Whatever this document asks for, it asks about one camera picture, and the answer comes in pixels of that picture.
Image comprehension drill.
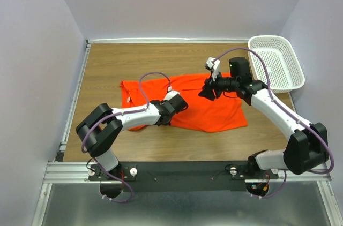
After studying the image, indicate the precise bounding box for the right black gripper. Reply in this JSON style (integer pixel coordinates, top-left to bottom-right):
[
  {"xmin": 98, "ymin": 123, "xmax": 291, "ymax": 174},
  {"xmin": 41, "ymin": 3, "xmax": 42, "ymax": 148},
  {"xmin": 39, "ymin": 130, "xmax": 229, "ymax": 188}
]
[{"xmin": 198, "ymin": 70, "xmax": 238, "ymax": 101}]

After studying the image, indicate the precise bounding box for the orange t-shirt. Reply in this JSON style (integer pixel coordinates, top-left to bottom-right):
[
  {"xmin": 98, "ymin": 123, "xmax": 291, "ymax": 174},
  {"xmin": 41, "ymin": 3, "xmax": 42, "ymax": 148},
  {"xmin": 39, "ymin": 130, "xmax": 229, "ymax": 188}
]
[{"xmin": 120, "ymin": 74, "xmax": 248, "ymax": 133}]

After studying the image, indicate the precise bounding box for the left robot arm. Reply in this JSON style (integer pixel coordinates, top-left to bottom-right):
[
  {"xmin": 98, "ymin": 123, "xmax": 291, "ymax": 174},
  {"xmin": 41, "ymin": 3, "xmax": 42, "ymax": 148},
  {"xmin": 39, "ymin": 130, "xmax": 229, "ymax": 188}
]
[{"xmin": 76, "ymin": 91, "xmax": 188, "ymax": 180}]

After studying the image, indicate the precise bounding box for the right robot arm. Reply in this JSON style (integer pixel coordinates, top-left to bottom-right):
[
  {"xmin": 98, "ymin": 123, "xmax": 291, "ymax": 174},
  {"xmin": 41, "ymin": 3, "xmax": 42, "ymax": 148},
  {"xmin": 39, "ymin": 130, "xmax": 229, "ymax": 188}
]
[{"xmin": 199, "ymin": 57, "xmax": 329, "ymax": 179}]

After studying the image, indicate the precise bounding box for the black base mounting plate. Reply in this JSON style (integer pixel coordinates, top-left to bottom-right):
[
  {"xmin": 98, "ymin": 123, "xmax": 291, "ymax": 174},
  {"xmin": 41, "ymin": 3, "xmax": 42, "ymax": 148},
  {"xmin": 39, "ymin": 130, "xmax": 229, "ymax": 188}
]
[{"xmin": 88, "ymin": 161, "xmax": 278, "ymax": 198}]

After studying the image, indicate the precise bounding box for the white perforated plastic basket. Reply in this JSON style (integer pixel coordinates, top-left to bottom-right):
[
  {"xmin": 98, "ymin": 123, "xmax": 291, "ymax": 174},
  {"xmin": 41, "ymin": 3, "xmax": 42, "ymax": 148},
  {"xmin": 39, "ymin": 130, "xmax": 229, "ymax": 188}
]
[{"xmin": 248, "ymin": 35, "xmax": 305, "ymax": 94}]

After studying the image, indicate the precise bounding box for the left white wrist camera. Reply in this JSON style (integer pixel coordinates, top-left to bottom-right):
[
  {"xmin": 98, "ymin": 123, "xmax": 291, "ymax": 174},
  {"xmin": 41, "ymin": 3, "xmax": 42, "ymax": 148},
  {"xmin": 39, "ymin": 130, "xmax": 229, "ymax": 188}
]
[{"xmin": 163, "ymin": 86, "xmax": 180, "ymax": 100}]

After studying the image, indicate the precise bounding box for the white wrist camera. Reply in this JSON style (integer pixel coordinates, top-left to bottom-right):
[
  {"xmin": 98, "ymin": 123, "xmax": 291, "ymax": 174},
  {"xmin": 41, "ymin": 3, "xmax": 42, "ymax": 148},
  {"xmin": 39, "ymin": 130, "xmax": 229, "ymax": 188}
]
[
  {"xmin": 163, "ymin": 86, "xmax": 180, "ymax": 100},
  {"xmin": 205, "ymin": 57, "xmax": 220, "ymax": 81}
]

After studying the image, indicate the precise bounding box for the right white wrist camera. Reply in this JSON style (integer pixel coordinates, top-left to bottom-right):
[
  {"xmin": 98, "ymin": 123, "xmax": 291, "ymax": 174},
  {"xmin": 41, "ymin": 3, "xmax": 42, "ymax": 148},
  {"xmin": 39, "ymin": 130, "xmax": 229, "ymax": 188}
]
[{"xmin": 205, "ymin": 57, "xmax": 220, "ymax": 81}]

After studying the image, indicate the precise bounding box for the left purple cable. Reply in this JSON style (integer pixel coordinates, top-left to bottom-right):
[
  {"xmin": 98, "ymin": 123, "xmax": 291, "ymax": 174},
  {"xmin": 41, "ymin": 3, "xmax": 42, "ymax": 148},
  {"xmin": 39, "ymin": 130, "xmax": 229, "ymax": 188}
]
[{"xmin": 81, "ymin": 72, "xmax": 174, "ymax": 203}]

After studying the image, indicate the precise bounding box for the purple cable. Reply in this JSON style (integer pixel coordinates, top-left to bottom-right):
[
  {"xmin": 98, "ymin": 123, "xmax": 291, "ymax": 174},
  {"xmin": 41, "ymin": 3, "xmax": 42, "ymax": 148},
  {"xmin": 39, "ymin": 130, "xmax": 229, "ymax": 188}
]
[
  {"xmin": 213, "ymin": 48, "xmax": 335, "ymax": 199},
  {"xmin": 81, "ymin": 72, "xmax": 174, "ymax": 203}
]

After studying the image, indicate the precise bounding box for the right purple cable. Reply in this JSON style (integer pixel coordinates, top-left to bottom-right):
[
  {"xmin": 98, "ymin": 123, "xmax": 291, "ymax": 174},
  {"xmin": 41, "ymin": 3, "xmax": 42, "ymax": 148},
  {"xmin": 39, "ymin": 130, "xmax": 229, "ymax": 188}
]
[{"xmin": 213, "ymin": 48, "xmax": 335, "ymax": 199}]

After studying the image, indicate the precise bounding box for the aluminium frame rail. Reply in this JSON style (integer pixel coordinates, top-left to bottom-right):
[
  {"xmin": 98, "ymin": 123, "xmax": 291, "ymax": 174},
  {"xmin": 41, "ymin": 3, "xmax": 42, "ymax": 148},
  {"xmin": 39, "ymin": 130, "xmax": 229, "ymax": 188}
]
[{"xmin": 33, "ymin": 41, "xmax": 342, "ymax": 225}]

